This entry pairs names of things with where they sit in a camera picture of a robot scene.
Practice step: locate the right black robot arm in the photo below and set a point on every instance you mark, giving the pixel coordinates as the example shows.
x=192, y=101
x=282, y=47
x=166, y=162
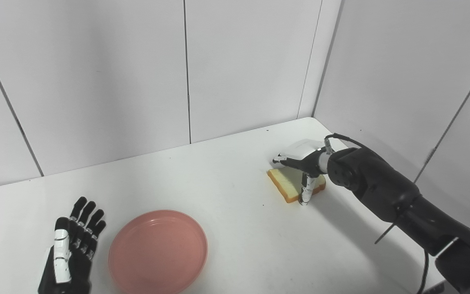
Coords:
x=406, y=204

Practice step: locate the pink round plate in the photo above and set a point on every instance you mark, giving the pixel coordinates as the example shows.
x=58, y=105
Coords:
x=158, y=251

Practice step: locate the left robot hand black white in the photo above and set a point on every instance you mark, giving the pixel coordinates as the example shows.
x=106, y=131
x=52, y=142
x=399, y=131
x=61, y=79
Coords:
x=72, y=253

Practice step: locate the slice of bread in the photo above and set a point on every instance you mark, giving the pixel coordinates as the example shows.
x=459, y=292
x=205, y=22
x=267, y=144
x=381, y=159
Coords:
x=290, y=185

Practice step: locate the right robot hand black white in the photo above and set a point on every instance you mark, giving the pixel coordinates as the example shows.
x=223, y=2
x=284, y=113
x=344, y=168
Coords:
x=304, y=161

